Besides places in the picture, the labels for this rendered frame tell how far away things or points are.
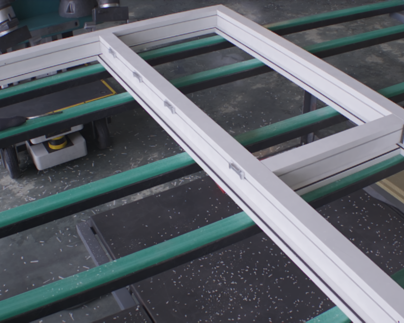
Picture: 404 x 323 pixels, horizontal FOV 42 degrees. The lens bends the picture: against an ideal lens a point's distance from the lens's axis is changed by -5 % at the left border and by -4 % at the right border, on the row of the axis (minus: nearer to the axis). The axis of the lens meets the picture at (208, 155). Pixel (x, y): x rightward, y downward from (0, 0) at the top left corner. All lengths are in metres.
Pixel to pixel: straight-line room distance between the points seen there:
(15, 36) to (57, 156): 0.87
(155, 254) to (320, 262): 0.29
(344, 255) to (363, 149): 0.38
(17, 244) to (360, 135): 1.62
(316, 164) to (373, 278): 0.35
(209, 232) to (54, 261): 1.33
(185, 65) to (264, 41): 2.04
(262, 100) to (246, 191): 2.19
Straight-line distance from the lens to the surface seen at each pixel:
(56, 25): 2.55
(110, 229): 1.48
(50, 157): 2.70
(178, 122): 1.30
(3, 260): 2.36
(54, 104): 2.69
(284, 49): 1.60
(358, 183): 1.21
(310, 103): 1.77
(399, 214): 2.00
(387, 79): 3.69
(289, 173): 1.10
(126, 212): 1.53
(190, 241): 1.02
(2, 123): 1.42
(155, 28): 1.80
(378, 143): 1.26
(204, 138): 1.19
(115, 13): 2.11
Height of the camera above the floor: 1.56
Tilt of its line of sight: 34 degrees down
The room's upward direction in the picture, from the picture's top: 1 degrees counter-clockwise
